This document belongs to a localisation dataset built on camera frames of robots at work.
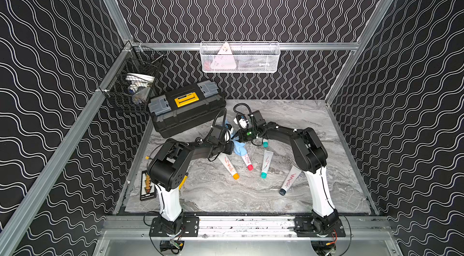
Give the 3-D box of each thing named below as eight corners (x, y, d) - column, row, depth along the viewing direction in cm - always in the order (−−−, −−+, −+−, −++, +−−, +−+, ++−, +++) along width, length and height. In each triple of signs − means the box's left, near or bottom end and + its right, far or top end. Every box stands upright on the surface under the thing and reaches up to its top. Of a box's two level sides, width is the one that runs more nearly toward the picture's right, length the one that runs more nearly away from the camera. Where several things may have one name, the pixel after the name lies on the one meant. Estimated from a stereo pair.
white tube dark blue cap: (278, 192, 86) (279, 191, 84) (292, 167, 94) (293, 165, 92) (287, 198, 84) (288, 197, 82) (300, 172, 92) (302, 170, 90)
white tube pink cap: (249, 172, 92) (249, 169, 90) (241, 157, 97) (241, 155, 95) (254, 169, 93) (254, 167, 91) (246, 155, 98) (246, 153, 96)
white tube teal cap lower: (259, 177, 90) (259, 175, 88) (264, 152, 99) (265, 149, 97) (268, 180, 89) (269, 178, 87) (272, 154, 98) (273, 151, 96)
